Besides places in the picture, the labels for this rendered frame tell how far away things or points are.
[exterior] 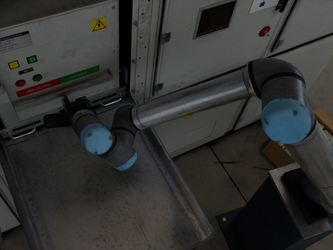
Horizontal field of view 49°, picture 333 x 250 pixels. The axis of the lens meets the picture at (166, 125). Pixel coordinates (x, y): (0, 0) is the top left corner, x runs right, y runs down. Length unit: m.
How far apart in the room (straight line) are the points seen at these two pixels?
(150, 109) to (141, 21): 0.32
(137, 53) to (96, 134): 0.43
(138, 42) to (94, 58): 0.18
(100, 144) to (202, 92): 0.35
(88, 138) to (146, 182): 0.42
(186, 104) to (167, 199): 0.45
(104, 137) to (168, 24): 0.49
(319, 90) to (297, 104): 2.25
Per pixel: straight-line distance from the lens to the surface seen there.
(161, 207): 1.45
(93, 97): 1.59
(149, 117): 1.23
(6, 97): 1.28
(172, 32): 1.43
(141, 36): 1.39
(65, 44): 1.33
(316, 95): 3.16
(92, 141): 1.15
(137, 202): 1.45
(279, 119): 0.94
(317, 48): 2.37
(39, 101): 1.44
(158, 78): 1.60
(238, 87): 1.09
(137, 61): 1.48
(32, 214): 1.47
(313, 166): 1.14
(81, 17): 1.28
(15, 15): 1.26
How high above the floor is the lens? 2.20
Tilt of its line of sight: 57 degrees down
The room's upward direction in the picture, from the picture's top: 11 degrees clockwise
